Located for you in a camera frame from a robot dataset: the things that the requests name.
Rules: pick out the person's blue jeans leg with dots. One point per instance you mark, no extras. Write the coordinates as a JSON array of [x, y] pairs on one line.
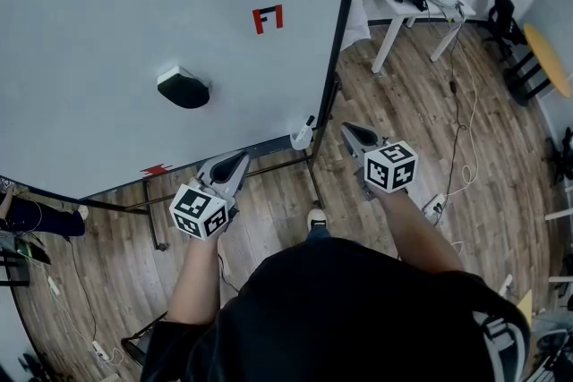
[[318, 233]]

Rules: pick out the white marker with black cap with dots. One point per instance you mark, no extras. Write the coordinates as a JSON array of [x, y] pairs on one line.
[[306, 130]]

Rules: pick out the white shelf frame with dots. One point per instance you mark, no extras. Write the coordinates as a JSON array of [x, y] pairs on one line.
[[559, 214]]

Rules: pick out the person's white shoe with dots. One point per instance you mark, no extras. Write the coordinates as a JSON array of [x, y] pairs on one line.
[[317, 218]]

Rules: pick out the white power strip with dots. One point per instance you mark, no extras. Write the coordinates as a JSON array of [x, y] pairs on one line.
[[434, 203], [53, 285], [99, 350]]

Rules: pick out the person's right forearm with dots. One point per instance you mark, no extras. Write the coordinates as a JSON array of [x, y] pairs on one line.
[[416, 232]]

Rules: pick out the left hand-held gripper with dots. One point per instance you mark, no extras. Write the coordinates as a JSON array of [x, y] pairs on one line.
[[197, 212]]

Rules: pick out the black office chair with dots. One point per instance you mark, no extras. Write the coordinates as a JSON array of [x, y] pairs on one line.
[[503, 13]]

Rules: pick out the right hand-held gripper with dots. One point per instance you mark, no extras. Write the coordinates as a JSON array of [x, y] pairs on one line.
[[389, 167]]

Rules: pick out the green black flat panel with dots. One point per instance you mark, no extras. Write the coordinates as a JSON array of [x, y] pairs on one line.
[[33, 250]]

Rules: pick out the clear plastic sheet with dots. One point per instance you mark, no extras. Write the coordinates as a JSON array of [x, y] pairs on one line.
[[356, 27]]

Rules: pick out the white table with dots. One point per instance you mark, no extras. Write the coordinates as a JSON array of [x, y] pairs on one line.
[[403, 11]]

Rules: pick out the person's left forearm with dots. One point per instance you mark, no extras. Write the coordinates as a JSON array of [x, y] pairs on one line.
[[194, 282]]

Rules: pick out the person's black shirt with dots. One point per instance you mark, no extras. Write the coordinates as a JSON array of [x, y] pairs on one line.
[[336, 317]]

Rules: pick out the black fabric-covered white block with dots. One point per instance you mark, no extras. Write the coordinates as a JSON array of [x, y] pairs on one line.
[[183, 89]]

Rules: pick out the black tripod stand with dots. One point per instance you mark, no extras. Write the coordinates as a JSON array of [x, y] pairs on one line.
[[564, 161]]

